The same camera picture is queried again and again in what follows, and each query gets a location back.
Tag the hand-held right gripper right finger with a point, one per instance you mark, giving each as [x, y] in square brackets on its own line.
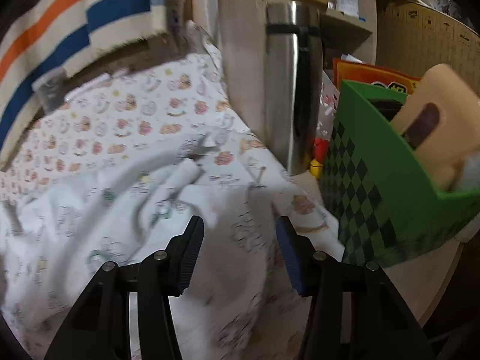
[294, 258]

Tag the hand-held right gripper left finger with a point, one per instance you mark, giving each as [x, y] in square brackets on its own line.
[191, 258]

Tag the white printed pants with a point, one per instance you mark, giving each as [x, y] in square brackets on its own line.
[112, 213]

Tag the yellow toy block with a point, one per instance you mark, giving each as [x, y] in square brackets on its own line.
[316, 168]

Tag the red toy piece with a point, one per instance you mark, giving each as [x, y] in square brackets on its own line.
[321, 147]

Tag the green checkered box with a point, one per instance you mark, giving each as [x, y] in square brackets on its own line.
[367, 165]

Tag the bear print blanket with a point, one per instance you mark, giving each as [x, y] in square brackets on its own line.
[123, 108]

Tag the stainless steel thermos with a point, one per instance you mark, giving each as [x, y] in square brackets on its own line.
[281, 82]

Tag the orange snack packet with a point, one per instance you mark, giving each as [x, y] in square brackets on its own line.
[360, 73]

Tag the beige wooden shelf unit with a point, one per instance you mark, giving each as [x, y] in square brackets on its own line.
[240, 45]

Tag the cream plastic holder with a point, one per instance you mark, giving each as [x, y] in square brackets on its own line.
[450, 93]

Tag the cardboard box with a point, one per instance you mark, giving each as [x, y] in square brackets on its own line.
[423, 30]

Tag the orange blue striped cloth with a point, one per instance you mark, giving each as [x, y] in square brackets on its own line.
[112, 7]

